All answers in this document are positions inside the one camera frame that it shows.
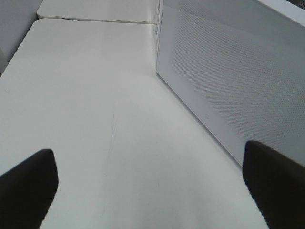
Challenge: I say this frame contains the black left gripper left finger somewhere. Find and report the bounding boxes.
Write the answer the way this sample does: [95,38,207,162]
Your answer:
[0,149,59,229]

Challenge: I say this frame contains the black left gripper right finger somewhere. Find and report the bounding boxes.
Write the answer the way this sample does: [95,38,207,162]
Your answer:
[242,141,305,229]

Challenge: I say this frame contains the white microwave door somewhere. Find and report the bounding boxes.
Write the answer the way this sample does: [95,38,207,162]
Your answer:
[156,0,305,165]

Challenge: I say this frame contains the white microwave oven body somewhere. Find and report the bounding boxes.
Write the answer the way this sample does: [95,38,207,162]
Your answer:
[259,0,305,27]

